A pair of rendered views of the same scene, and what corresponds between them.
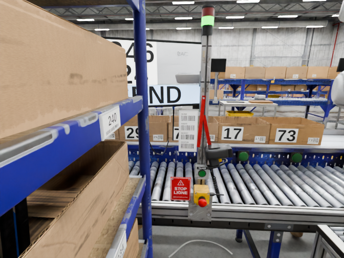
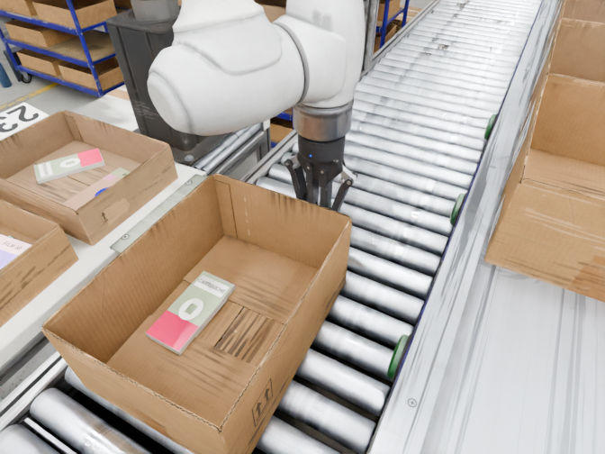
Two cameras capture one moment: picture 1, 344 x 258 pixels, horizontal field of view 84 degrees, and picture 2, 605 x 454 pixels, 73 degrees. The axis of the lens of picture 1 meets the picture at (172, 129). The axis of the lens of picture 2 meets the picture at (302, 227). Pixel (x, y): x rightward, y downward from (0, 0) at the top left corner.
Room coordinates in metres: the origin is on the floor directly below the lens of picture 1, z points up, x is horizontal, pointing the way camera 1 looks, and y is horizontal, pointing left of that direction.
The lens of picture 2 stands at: (1.31, -1.68, 1.39)
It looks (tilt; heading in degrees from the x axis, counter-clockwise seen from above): 43 degrees down; 115
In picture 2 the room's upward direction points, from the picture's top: straight up
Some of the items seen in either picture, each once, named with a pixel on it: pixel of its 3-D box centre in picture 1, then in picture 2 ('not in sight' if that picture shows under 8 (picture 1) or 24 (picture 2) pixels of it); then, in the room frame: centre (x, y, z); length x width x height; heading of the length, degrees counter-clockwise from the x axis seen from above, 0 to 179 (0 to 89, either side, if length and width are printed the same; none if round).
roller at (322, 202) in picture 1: (301, 184); (365, 185); (1.09, -0.83, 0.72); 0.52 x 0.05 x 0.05; 176
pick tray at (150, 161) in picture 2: not in sight; (76, 169); (0.46, -1.16, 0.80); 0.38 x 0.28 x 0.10; 177
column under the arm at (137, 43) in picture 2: not in sight; (171, 78); (0.53, -0.84, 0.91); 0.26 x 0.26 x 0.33; 88
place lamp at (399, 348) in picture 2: not in sight; (396, 355); (1.30, -1.33, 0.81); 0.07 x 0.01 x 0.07; 86
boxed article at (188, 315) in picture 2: not in sight; (193, 310); (0.94, -1.36, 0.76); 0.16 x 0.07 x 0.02; 86
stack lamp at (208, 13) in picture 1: (207, 17); not in sight; (0.87, -0.14, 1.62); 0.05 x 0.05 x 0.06
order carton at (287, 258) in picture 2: not in sight; (222, 299); (1.01, -1.36, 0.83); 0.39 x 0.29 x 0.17; 88
